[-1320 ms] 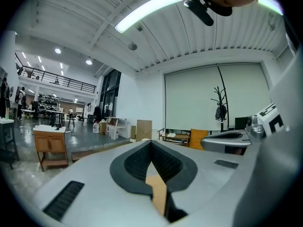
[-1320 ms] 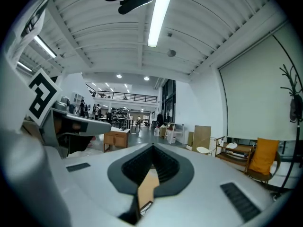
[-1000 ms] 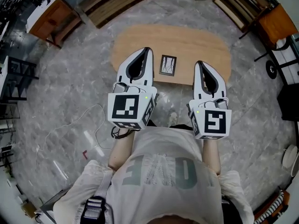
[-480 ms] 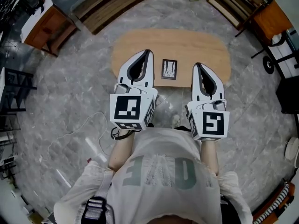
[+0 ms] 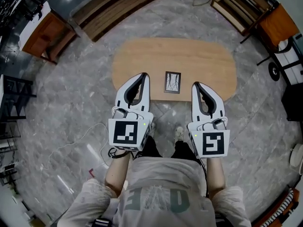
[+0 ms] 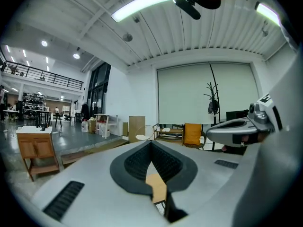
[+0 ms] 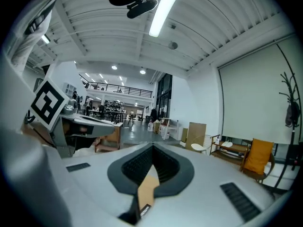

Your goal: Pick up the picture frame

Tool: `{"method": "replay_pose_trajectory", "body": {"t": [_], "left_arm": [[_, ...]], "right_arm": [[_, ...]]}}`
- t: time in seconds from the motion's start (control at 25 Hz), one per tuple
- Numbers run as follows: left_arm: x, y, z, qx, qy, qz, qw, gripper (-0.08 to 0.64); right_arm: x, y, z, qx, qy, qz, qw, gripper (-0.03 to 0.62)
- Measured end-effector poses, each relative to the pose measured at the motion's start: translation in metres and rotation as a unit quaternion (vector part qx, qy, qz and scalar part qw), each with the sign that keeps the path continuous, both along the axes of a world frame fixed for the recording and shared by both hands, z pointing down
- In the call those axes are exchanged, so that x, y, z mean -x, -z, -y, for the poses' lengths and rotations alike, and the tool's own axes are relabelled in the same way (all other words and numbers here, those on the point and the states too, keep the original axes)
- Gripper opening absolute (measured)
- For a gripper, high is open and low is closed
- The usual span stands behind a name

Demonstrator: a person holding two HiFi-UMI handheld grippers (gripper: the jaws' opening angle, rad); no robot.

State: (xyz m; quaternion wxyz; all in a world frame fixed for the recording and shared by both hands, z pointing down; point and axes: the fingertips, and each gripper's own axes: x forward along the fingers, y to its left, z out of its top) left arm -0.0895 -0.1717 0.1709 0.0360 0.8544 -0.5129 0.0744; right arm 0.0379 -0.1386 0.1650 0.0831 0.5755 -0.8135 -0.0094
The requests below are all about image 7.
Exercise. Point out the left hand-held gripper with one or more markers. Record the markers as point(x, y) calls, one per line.
point(47, 103)

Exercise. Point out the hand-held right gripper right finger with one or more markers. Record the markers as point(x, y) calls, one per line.
point(208, 178)

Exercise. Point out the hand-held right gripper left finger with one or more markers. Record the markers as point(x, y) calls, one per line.
point(106, 155)

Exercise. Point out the person's left forearm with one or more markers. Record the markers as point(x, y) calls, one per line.
point(38, 132)

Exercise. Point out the person's left hand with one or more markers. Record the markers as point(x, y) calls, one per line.
point(82, 129)

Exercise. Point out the wooden cabinet white top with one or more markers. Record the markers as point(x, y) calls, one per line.
point(116, 136)

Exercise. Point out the long dark table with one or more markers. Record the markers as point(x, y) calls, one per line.
point(118, 112)

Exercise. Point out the cluttered storage shelf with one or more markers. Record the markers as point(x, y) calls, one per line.
point(113, 105)

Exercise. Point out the low wooden shelf rack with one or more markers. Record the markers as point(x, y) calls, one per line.
point(233, 150)

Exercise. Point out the white flat item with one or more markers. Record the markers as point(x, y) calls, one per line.
point(226, 144)

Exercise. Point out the white pump bottle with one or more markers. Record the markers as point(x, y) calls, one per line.
point(216, 140)

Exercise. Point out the black mezzanine railing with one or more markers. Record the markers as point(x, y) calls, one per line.
point(123, 90)

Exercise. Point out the tall cardboard board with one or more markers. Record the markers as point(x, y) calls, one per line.
point(196, 133)

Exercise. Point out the white plastic jug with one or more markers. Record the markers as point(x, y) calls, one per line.
point(150, 126)

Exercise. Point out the wooden armchair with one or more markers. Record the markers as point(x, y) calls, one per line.
point(258, 178)

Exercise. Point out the small cardboard board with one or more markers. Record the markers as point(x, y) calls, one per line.
point(184, 135)

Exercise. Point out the flat cardboard piece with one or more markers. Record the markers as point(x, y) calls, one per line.
point(146, 188)

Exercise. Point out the black hanging coat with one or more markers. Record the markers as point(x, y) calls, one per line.
point(153, 115)

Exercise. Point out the row of distant ceiling lights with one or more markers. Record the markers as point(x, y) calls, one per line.
point(101, 75)

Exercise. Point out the orange cushion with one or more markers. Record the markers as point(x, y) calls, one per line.
point(258, 156)

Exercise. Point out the round ceiling downlight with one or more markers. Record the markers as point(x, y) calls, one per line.
point(114, 67)
point(142, 72)

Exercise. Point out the white side table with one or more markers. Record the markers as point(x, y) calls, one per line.
point(169, 119)

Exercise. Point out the black framed glass door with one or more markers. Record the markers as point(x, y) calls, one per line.
point(164, 93)

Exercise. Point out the white roller blind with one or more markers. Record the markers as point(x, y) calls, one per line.
point(248, 91)
point(290, 55)

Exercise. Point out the black coat rack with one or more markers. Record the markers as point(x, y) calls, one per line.
point(293, 129)

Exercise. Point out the white ceiling pipe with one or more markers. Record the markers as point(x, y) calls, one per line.
point(56, 41)

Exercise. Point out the dark grey hanging bag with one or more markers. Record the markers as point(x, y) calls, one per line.
point(292, 115)

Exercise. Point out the long ceiling tube light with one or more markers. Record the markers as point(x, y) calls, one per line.
point(46, 39)
point(163, 11)

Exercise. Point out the round grey ceiling fixture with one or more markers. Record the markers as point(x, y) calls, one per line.
point(173, 45)

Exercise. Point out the small ceiling sensor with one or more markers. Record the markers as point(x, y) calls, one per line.
point(172, 26)

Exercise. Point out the white wall cabinet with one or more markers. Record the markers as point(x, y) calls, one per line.
point(69, 87)

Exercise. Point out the black head camera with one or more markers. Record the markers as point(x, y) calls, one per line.
point(142, 7)

